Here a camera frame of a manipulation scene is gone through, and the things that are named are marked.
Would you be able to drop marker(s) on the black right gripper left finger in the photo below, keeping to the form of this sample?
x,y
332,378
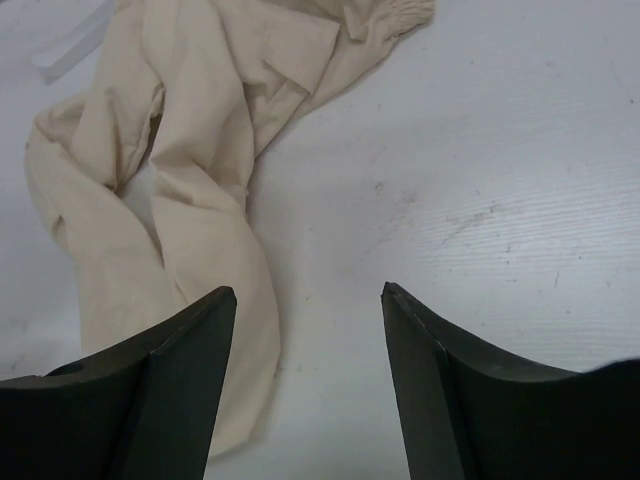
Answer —
x,y
144,408

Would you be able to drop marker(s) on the white clothes rack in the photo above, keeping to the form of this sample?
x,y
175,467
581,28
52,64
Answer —
x,y
61,56

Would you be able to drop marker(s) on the beige trousers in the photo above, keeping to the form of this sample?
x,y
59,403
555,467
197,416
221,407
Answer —
x,y
143,179

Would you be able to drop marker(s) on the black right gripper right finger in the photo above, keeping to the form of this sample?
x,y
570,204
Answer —
x,y
471,410

